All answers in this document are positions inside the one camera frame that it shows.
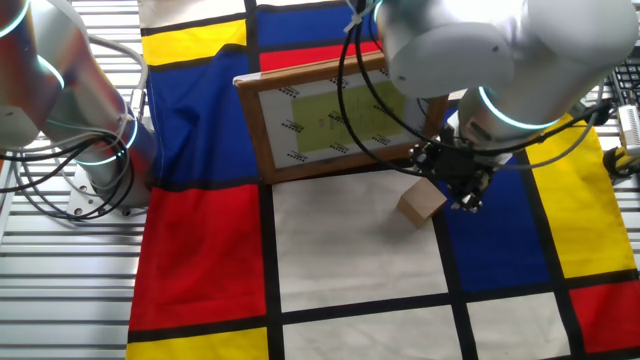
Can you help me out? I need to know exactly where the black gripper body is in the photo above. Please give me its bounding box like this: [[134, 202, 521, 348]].
[[409, 127, 496, 195]]

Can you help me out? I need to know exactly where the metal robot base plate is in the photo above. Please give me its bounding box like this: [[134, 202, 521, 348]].
[[64, 164, 151, 221]]

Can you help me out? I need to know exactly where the wooden picture frame with stand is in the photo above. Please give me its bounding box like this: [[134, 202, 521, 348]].
[[233, 49, 451, 185]]

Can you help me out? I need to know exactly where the colourful checked cloth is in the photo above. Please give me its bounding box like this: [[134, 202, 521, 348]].
[[124, 0, 640, 360]]

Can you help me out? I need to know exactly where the black yellow clamp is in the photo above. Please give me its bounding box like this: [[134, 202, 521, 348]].
[[602, 144, 640, 177]]

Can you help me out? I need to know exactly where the black keyboard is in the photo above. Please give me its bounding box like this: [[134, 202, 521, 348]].
[[607, 59, 640, 109]]

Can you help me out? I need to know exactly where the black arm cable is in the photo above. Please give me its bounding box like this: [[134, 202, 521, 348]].
[[336, 0, 612, 177]]

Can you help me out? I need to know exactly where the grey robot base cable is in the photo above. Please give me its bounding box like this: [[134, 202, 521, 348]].
[[88, 35, 151, 119]]

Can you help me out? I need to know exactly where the small wooden block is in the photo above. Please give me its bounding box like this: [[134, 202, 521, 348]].
[[396, 177, 449, 230]]

